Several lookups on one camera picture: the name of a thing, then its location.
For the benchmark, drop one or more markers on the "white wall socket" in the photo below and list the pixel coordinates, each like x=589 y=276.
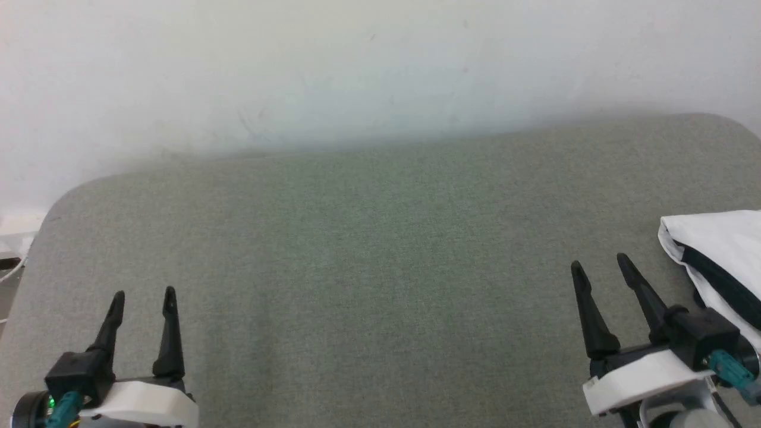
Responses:
x=18 y=223

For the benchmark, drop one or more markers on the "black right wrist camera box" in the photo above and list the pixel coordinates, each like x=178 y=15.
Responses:
x=704 y=333

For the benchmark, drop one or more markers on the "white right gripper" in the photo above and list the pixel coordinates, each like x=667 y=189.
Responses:
x=642 y=377

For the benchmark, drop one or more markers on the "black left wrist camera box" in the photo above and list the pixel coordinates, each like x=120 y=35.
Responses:
x=77 y=371

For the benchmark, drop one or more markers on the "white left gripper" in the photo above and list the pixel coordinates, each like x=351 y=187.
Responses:
x=142 y=404

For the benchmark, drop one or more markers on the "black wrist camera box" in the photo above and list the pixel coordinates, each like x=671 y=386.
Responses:
x=77 y=371
x=704 y=333

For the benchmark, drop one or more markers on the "black and white t-shirt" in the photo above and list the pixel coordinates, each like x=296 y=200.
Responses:
x=725 y=244

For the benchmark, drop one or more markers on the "grey fabric sofa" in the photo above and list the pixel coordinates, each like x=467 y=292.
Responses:
x=357 y=267

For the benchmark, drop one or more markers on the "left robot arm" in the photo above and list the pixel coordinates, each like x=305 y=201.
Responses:
x=27 y=410

